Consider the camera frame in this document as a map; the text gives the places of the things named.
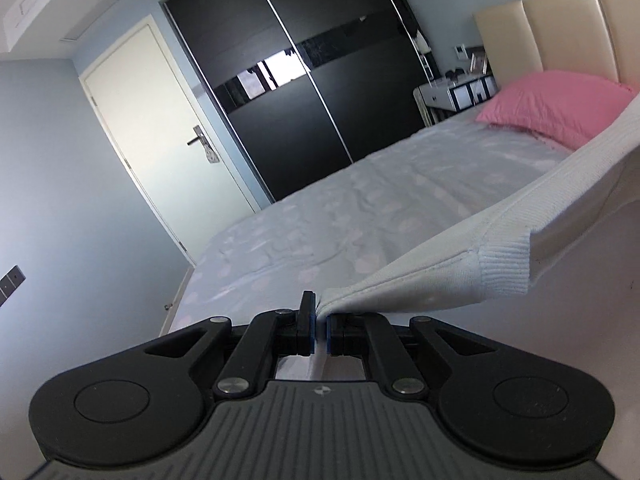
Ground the white sweatshirt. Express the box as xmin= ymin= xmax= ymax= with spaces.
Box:
xmin=315 ymin=87 xmax=640 ymax=461

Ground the beige padded headboard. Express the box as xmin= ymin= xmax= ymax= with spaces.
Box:
xmin=473 ymin=0 xmax=640 ymax=92

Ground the black sliding wardrobe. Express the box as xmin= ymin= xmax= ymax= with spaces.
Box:
xmin=160 ymin=0 xmax=442 ymax=204

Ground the bed with dotted sheet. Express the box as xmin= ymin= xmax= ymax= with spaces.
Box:
xmin=159 ymin=110 xmax=581 ymax=337

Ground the white bedside table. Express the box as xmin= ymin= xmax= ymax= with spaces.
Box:
xmin=413 ymin=74 xmax=500 ymax=129

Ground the white door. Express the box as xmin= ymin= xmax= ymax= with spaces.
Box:
xmin=82 ymin=15 xmax=262 ymax=267

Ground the wall switch panel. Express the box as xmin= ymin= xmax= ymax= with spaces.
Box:
xmin=0 ymin=266 xmax=26 ymax=306

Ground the pink pillow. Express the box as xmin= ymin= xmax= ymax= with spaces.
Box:
xmin=475 ymin=71 xmax=639 ymax=151

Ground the metal door handle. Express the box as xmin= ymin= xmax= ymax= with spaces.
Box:
xmin=187 ymin=125 xmax=220 ymax=164

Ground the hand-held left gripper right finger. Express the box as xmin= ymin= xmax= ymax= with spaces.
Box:
xmin=325 ymin=312 xmax=502 ymax=399

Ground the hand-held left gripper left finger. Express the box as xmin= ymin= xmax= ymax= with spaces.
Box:
xmin=145 ymin=290 xmax=319 ymax=402

